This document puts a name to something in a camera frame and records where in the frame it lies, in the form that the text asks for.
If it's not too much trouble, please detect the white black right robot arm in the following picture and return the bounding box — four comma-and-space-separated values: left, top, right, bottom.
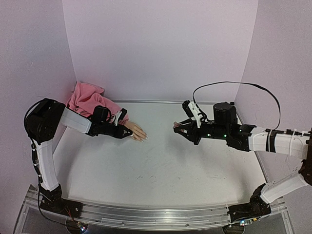
173, 119, 312, 204

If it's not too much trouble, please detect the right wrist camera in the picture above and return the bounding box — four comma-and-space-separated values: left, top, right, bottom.
182, 100, 208, 128

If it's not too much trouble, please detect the nail polish bottle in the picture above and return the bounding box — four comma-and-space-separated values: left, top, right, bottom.
173, 122, 181, 129

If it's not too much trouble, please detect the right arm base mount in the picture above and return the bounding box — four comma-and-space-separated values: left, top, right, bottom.
227, 195, 272, 223

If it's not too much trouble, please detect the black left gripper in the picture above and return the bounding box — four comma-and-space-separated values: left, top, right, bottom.
100, 122, 133, 139

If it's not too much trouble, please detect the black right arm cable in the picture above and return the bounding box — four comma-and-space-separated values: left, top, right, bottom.
192, 82, 281, 131

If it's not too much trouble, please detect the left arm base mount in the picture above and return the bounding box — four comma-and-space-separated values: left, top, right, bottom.
39, 184, 83, 218

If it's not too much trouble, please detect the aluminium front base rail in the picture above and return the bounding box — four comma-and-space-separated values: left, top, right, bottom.
23, 190, 286, 226

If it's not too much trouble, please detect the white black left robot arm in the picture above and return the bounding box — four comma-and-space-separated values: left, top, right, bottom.
24, 98, 133, 192

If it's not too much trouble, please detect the pink sleeve cloth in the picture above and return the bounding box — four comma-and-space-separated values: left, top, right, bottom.
66, 82, 121, 117

